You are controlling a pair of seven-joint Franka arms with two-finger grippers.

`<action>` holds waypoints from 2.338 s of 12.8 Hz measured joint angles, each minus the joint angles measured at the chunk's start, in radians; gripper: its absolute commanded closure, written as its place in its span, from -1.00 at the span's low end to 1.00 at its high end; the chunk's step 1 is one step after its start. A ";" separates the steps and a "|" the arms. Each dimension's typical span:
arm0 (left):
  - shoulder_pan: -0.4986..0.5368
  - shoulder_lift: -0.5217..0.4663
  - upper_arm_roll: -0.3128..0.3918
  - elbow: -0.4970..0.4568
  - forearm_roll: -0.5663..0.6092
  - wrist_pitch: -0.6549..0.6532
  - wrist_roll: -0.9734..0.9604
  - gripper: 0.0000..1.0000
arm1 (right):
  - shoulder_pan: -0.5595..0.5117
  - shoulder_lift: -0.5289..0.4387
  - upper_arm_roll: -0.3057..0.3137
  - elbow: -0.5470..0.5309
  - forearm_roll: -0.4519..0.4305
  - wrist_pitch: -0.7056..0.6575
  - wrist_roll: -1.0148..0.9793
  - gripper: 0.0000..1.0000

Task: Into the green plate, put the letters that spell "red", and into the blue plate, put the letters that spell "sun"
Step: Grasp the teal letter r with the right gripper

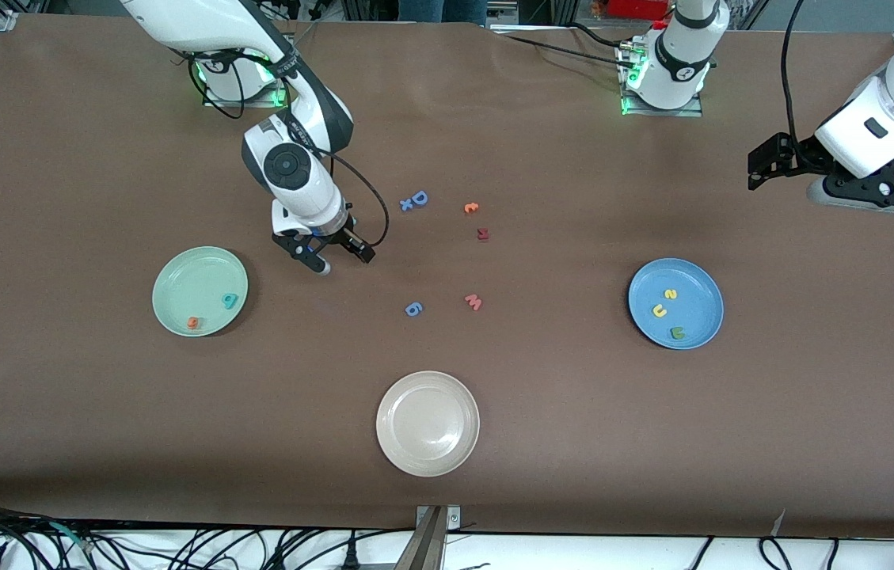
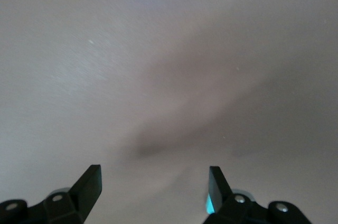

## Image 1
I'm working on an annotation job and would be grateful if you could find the blue plate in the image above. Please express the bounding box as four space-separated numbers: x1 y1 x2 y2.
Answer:
627 258 725 350

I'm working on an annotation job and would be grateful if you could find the light green plate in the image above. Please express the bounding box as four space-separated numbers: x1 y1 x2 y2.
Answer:
152 246 249 338

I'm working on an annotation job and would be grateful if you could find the brown table cover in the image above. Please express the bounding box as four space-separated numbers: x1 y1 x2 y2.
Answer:
0 14 894 541

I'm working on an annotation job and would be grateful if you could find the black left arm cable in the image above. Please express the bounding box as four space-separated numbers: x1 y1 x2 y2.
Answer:
781 0 805 159

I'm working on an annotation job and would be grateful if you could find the red box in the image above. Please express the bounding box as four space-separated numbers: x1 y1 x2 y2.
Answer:
609 0 671 21

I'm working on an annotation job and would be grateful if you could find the teal cable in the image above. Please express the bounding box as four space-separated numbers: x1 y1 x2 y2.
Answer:
43 519 99 555

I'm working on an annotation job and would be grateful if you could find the grey metal bar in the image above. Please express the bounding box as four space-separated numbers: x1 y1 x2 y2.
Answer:
395 507 447 570

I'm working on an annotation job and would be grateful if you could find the looped black cable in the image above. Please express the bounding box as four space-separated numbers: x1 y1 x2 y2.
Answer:
759 537 794 570

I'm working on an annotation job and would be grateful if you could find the silver metal bracket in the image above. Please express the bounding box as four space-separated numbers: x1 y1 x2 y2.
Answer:
415 505 462 530

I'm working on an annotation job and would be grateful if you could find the black table cable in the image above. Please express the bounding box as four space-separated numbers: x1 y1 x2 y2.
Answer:
569 22 623 47
494 30 630 66

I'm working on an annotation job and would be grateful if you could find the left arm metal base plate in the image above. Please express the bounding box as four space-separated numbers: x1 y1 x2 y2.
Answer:
619 40 705 118

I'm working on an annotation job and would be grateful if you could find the beige plate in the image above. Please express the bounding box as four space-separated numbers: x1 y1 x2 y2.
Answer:
375 370 481 477

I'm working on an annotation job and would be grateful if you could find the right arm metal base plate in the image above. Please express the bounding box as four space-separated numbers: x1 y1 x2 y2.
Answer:
203 32 291 108

